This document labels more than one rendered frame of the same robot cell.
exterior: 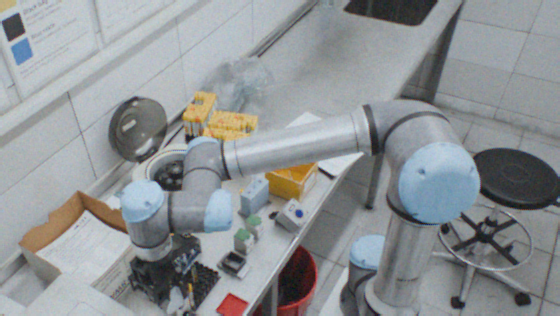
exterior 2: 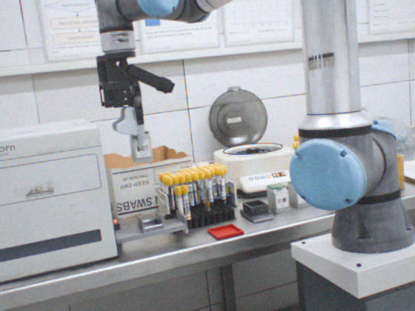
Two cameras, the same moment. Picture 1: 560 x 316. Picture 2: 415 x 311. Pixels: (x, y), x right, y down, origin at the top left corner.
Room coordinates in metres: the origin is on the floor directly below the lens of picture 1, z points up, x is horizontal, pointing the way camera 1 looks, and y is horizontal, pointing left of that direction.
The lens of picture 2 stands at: (-0.18, -0.59, 1.26)
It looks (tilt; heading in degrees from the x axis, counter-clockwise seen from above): 9 degrees down; 34
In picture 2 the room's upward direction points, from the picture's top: 6 degrees counter-clockwise
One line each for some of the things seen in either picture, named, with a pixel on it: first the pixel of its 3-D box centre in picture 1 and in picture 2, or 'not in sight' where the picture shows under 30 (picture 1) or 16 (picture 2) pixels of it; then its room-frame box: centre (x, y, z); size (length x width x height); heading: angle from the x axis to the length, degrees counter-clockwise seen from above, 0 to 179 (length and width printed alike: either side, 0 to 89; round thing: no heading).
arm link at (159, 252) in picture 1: (152, 241); (118, 43); (0.60, 0.14, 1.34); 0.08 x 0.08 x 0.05
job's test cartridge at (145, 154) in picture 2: (173, 300); (141, 147); (0.61, 0.13, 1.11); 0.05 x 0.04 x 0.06; 53
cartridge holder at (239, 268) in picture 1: (234, 263); (255, 209); (0.86, -0.01, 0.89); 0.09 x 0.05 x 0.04; 52
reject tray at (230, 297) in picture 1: (232, 306); (225, 231); (0.73, 0.00, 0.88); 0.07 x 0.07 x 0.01; 54
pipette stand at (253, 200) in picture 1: (254, 198); not in sight; (1.09, -0.10, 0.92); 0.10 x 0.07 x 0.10; 139
